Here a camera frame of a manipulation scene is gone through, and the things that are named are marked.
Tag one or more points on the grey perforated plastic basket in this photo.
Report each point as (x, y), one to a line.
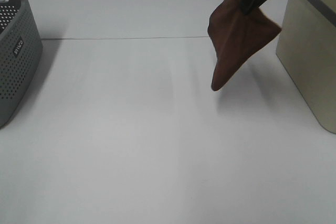
(21, 50)

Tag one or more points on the brown towel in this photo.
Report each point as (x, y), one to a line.
(236, 37)

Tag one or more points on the beige plastic storage bin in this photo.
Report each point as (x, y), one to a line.
(306, 49)

